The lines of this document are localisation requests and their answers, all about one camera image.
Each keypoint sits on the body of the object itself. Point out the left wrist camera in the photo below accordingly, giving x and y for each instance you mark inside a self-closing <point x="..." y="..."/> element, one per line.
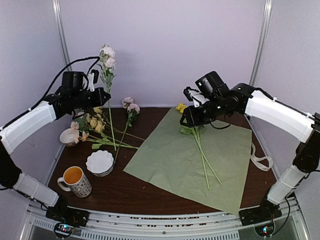
<point x="92" y="79"/>

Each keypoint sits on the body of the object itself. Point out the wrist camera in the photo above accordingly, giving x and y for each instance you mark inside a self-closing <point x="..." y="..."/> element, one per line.
<point x="194" y="96"/>
<point x="92" y="79"/>

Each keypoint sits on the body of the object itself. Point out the pink rose stem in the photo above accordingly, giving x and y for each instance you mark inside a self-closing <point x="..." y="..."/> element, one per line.
<point x="133" y="111"/>
<point x="107" y="63"/>

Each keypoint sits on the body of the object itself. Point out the aluminium front rail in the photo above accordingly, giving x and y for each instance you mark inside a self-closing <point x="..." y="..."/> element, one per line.
<point x="202" y="226"/>

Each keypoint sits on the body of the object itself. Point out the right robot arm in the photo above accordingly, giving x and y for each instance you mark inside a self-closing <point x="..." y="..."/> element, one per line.
<point x="213" y="98"/>

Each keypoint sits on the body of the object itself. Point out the yellow flower stem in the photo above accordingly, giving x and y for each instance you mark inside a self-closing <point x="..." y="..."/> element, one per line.
<point x="195" y="132"/>

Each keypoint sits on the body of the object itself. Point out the small white patterned teacup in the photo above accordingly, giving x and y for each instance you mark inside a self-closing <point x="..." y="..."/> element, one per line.
<point x="70" y="137"/>

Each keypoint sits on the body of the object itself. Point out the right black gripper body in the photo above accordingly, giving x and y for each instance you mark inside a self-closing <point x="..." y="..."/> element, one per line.
<point x="205" y="116"/>

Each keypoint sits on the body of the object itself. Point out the patterned mug with orange inside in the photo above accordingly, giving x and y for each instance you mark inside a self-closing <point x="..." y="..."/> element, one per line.
<point x="74" y="180"/>

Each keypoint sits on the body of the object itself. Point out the cream yellow rose spray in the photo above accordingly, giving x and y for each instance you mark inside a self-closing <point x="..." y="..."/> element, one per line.
<point x="99" y="113"/>

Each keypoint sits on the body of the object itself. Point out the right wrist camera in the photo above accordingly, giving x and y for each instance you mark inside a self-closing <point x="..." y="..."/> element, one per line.
<point x="194" y="96"/>

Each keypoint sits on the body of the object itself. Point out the right aluminium frame post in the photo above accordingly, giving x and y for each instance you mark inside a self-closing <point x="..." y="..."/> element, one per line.
<point x="264" y="30"/>

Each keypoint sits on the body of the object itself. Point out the aluminium frame post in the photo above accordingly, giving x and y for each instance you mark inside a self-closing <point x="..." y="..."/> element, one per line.
<point x="61" y="32"/>
<point x="264" y="30"/>

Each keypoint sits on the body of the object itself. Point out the blue flower stem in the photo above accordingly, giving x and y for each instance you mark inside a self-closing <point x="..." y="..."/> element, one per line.
<point x="191" y="103"/>

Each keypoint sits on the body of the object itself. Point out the pink and green wrapping paper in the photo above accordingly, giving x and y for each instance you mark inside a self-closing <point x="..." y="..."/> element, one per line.
<point x="171" y="161"/>

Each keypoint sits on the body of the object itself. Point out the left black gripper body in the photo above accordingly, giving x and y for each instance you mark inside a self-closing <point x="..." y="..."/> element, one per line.
<point x="92" y="102"/>

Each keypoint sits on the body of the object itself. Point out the left aluminium frame post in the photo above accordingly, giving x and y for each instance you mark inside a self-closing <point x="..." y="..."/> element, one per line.
<point x="61" y="32"/>

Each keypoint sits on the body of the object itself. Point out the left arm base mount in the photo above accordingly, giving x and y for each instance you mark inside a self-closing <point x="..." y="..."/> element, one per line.
<point x="67" y="222"/>

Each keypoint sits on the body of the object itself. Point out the peach blossom stem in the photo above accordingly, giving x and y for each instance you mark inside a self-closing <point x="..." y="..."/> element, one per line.
<point x="96" y="135"/>

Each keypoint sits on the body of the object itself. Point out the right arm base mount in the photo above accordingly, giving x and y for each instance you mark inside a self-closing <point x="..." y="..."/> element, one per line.
<point x="263" y="219"/>

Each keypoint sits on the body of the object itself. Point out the white printed ribbon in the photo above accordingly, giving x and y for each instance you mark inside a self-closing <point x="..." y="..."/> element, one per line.
<point x="257" y="161"/>

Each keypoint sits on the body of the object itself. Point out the white scalloped bowl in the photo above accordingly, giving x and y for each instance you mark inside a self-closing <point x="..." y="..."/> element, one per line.
<point x="100" y="163"/>

